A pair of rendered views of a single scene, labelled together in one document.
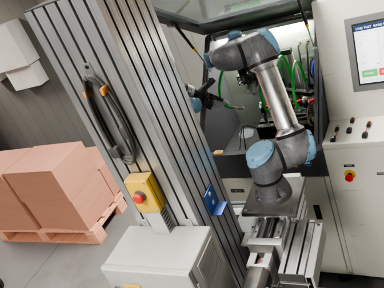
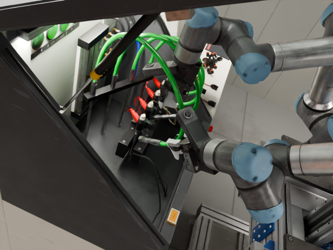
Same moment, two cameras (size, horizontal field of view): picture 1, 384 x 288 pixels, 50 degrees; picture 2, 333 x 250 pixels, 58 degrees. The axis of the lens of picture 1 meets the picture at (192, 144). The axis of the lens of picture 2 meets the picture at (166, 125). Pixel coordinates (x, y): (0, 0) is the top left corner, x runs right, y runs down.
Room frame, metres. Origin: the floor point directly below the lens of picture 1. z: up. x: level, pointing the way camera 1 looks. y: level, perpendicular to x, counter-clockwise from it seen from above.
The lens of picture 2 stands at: (2.42, 0.25, 1.84)
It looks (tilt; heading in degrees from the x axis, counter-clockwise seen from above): 43 degrees down; 236
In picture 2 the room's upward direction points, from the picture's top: 23 degrees clockwise
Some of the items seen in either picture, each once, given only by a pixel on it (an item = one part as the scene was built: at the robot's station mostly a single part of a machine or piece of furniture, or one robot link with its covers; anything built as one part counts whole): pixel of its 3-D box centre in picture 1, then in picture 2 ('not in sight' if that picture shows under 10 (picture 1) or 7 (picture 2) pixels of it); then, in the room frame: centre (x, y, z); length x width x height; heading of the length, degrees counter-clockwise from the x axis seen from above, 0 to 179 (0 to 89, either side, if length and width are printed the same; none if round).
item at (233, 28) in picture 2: not in sight; (232, 36); (1.91, -0.38, 1.49); 0.11 x 0.11 x 0.08; 87
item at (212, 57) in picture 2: not in sight; (211, 61); (1.51, -0.94, 1.01); 0.23 x 0.11 x 0.06; 54
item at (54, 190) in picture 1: (54, 179); not in sight; (3.72, 1.38, 0.41); 1.39 x 0.99 x 0.82; 52
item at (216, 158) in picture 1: (260, 163); (182, 180); (1.87, -0.30, 0.87); 0.62 x 0.04 x 0.16; 54
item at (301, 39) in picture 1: (310, 59); (111, 34); (2.13, -0.79, 1.20); 0.13 x 0.03 x 0.31; 54
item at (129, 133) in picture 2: (290, 131); (142, 131); (1.99, -0.53, 0.91); 0.34 x 0.10 x 0.15; 54
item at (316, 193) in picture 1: (278, 224); not in sight; (1.86, -0.28, 0.44); 0.65 x 0.02 x 0.68; 54
